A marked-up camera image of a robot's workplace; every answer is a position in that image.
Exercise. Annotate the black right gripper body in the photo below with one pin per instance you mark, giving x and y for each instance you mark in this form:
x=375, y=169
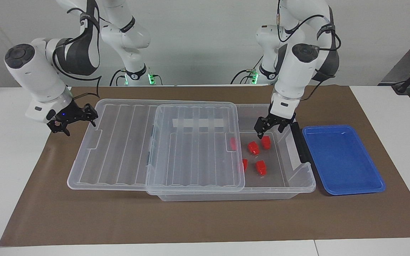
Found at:
x=68, y=113

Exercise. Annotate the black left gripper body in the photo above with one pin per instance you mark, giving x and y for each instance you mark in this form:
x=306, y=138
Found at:
x=279, y=119

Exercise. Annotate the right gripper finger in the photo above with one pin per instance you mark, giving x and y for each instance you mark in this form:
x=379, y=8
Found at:
x=62, y=128
x=93, y=115

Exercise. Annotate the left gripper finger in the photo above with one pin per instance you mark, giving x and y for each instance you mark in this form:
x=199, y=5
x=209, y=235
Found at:
x=283, y=127
x=260, y=131

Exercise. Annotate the red block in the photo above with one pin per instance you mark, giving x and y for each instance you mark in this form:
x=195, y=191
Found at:
x=266, y=143
x=253, y=147
x=261, y=167
x=233, y=143
x=245, y=164

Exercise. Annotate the clear ribbed plastic lid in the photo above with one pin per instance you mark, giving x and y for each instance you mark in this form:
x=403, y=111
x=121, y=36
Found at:
x=119, y=142

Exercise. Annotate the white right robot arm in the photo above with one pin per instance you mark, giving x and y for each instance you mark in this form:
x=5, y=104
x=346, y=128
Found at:
x=34, y=74

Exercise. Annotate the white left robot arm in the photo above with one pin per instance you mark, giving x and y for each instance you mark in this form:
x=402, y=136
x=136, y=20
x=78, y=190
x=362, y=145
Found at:
x=297, y=71

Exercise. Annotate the clear plastic storage box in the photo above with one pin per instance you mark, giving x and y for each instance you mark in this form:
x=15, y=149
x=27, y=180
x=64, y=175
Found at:
x=279, y=177

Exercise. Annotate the blue plastic tray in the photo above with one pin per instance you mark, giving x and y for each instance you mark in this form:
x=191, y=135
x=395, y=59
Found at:
x=343, y=163

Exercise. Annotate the brown paper mat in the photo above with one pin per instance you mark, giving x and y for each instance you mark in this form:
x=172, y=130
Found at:
x=190, y=220

